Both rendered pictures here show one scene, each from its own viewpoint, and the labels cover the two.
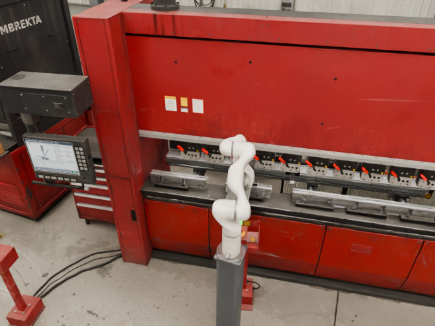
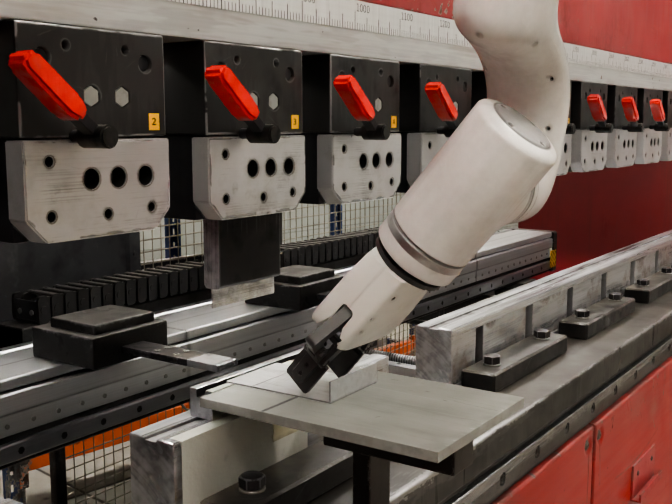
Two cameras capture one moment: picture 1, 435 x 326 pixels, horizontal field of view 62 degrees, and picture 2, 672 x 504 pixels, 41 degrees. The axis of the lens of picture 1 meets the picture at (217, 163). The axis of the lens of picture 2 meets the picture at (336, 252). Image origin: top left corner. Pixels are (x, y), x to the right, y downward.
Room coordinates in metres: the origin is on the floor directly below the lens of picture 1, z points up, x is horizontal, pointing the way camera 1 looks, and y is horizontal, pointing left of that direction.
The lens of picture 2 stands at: (1.98, 0.63, 1.27)
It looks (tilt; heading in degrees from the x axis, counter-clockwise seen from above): 8 degrees down; 292
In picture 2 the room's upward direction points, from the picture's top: straight up
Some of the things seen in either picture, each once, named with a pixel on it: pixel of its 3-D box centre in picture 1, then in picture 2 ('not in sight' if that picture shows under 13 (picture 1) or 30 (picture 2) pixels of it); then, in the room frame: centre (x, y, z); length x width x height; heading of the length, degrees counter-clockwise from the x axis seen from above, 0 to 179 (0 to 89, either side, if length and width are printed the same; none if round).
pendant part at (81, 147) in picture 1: (63, 156); not in sight; (2.14, 1.08, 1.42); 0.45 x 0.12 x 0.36; 80
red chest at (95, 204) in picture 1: (104, 180); not in sight; (3.08, 1.19, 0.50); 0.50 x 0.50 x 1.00; 78
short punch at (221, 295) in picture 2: not in sight; (243, 256); (2.43, -0.20, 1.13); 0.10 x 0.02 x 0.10; 78
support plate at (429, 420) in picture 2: (239, 191); (362, 402); (2.28, -0.17, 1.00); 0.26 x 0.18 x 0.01; 168
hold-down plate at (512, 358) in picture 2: (314, 205); (518, 359); (2.24, -0.78, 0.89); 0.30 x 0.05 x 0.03; 78
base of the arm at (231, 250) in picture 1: (231, 241); not in sight; (1.65, -0.09, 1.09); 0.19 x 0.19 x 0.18
